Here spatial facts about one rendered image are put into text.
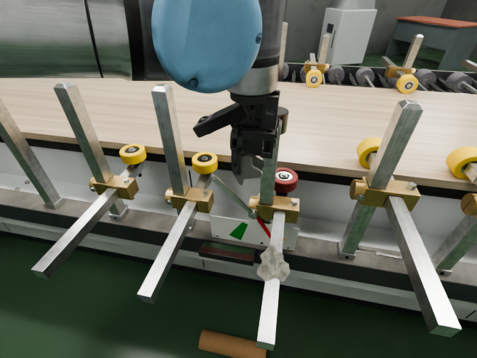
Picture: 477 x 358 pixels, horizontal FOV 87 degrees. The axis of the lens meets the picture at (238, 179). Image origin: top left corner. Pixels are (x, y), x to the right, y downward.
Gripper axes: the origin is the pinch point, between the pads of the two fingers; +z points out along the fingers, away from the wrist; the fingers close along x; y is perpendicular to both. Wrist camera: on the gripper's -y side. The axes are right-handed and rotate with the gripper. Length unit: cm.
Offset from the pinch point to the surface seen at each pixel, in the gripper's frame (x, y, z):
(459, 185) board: 23, 59, 11
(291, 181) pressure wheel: 12.8, 12.3, 8.8
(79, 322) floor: -7, -80, 99
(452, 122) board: 64, 74, 9
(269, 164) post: 6.1, 6.2, -0.7
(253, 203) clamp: 6.3, 2.8, 13.0
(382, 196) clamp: 5.3, 32.6, 4.0
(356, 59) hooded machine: 514, 127, 84
